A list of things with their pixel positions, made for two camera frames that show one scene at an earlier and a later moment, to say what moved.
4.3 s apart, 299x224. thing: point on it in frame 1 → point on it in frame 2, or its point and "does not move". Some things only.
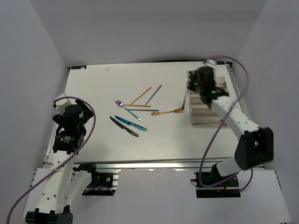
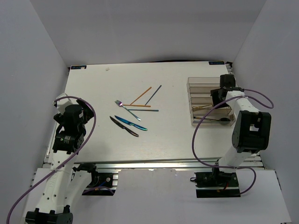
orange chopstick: (137, 105) does not move
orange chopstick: (141, 95) does not move
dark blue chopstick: (151, 96) does not move
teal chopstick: (144, 110) does not move
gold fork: (177, 110) → (197, 107)
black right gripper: (190, 83) → (214, 94)
